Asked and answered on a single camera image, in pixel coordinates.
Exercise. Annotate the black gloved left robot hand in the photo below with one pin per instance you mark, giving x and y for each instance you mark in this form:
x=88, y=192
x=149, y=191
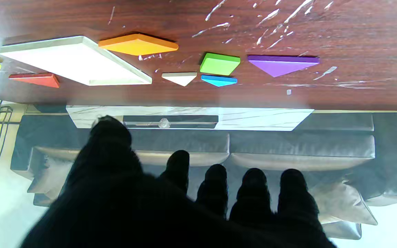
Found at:
x=122, y=206

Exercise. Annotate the red large tangram triangle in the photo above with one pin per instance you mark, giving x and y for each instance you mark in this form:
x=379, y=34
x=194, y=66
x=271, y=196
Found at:
x=40, y=80

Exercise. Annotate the purple medium tangram triangle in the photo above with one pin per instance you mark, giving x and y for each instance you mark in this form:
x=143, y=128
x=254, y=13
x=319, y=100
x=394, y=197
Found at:
x=277, y=67

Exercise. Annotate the natural wood small tangram triangle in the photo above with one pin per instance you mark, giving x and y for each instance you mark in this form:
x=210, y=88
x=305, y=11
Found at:
x=181, y=78

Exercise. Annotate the wooden square puzzle tray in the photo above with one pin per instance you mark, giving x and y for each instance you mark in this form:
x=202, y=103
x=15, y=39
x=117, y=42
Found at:
x=74, y=60

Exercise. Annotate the blue small tangram triangle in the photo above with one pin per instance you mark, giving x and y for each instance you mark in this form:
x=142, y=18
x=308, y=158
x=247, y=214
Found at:
x=219, y=81

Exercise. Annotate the orange tangram parallelogram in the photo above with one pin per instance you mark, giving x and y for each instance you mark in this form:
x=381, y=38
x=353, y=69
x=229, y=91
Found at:
x=136, y=44

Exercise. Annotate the green tangram square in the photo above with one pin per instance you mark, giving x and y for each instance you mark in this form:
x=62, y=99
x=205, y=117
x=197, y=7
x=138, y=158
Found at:
x=219, y=64

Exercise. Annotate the brown sofa cushion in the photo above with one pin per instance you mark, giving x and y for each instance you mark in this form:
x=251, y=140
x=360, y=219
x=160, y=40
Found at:
x=52, y=175
x=343, y=203

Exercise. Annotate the long black decorative tray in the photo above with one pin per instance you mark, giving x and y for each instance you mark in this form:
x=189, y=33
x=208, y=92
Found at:
x=191, y=119

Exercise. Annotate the marble coffee table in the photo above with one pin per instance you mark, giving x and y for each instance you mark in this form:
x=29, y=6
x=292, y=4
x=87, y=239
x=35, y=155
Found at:
x=260, y=119

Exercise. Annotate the dark brown leather sofa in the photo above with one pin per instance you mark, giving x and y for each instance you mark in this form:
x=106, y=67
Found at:
x=322, y=148

